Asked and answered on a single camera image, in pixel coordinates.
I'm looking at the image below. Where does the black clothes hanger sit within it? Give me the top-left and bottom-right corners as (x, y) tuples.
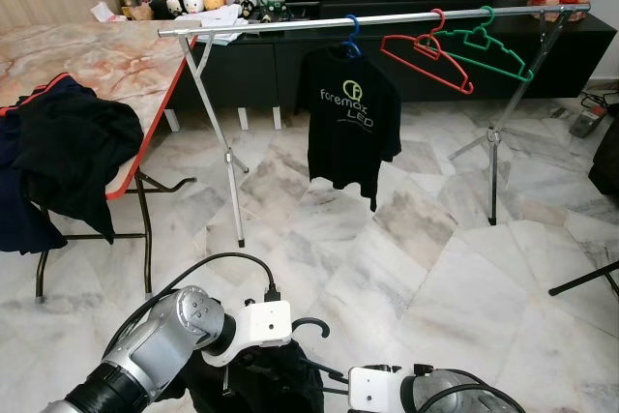
(290, 316), (351, 399)

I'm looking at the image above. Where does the red clothes hanger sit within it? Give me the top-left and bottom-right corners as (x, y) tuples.
(379, 9), (476, 97)

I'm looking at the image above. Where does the blue clothes hanger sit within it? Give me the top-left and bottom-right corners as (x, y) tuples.
(341, 15), (364, 58)

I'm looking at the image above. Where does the green clothes hanger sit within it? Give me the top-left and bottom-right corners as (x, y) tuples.
(432, 5), (536, 83)

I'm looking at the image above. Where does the black printed T-shirt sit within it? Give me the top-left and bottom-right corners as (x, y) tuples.
(295, 44), (403, 213)

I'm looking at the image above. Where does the black stand leg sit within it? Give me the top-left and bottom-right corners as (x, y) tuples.
(548, 260), (619, 298)

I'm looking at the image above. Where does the black draped garment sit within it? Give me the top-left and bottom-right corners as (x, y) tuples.
(12, 84), (146, 243)

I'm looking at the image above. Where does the navy garment with red trim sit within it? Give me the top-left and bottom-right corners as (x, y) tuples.
(0, 73), (98, 255)

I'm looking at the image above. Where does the black TV console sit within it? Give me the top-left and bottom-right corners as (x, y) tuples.
(164, 2), (618, 116)

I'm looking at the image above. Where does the dark sofa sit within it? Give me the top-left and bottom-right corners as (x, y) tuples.
(590, 118), (619, 196)

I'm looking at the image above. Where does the silver clothes rack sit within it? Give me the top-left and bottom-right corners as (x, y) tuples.
(156, 2), (593, 250)

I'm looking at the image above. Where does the marble table with red edge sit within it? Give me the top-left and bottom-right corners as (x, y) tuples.
(0, 18), (199, 303)

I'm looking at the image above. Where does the floor power strip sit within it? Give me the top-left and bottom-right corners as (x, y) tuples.
(566, 94), (619, 140)

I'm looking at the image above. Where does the white paper stack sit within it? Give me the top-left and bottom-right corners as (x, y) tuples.
(189, 5), (248, 44)

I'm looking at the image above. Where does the brown jar with red lid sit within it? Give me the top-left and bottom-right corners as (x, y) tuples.
(123, 0), (153, 22)

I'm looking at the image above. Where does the pink white packet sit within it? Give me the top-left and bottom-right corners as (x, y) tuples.
(92, 1), (122, 23)

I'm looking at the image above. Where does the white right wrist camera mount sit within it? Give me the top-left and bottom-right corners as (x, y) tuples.
(346, 365), (415, 413)

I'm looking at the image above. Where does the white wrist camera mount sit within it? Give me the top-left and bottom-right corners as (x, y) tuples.
(201, 299), (293, 368)
(346, 365), (415, 413)

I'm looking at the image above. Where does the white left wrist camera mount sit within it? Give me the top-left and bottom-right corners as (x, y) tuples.
(201, 299), (293, 368)

